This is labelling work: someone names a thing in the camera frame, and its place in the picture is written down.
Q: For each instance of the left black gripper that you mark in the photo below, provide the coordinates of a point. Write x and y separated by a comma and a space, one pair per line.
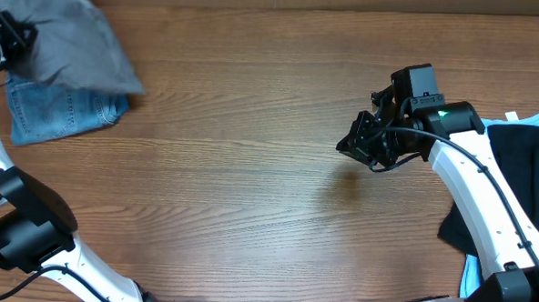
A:
1, 25

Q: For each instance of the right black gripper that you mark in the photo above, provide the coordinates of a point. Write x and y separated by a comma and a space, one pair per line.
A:
357, 141

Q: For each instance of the grey shorts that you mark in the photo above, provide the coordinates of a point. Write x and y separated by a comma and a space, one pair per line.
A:
75, 47

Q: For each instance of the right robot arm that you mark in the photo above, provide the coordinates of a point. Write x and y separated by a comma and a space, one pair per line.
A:
413, 119

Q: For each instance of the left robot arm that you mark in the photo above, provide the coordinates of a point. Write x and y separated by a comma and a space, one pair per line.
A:
38, 235

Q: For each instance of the folded blue denim jeans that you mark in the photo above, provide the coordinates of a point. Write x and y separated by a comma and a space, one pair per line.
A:
42, 113

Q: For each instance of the black garment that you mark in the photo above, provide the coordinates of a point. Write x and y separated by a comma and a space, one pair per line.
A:
516, 149

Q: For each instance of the light blue t-shirt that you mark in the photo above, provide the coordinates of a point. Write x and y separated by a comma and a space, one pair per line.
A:
472, 277

